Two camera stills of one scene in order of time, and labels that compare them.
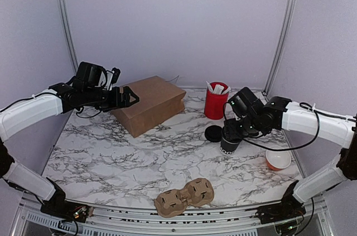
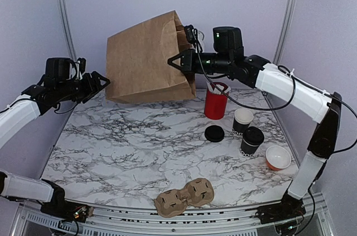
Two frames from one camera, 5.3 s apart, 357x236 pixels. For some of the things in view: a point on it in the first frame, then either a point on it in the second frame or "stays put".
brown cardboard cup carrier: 173,202 stays put
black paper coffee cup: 227,148 to 247,149
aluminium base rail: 31,218 stays put
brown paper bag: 159,100 to 137,66
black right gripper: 230,121 to 188,65
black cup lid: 213,133 stays put
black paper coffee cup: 231,134 to 253,135
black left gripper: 116,104 to 91,89
